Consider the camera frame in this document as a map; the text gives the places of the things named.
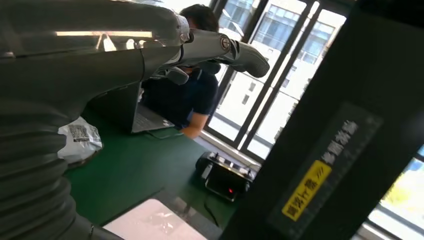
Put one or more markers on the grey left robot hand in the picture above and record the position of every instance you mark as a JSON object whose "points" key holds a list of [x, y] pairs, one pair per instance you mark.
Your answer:
{"points": [[82, 59]]}

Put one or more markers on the crumpled white courier package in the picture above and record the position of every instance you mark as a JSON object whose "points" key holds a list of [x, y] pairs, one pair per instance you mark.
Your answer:
{"points": [[81, 139]]}

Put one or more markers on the black laptop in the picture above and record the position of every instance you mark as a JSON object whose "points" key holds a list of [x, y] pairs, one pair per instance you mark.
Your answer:
{"points": [[132, 109]]}

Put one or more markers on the person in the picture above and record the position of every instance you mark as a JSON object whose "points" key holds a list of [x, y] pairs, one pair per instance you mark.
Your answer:
{"points": [[185, 99]]}

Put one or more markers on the white and blue instruction mat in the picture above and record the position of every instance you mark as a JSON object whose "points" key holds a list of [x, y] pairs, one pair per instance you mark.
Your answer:
{"points": [[152, 222]]}

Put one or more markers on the black handheld controller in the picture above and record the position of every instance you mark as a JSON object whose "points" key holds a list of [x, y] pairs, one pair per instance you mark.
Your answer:
{"points": [[225, 177]]}

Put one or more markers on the black ruler label yellow patch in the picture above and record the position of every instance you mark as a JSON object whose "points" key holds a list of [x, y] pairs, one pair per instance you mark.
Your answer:
{"points": [[308, 188]]}

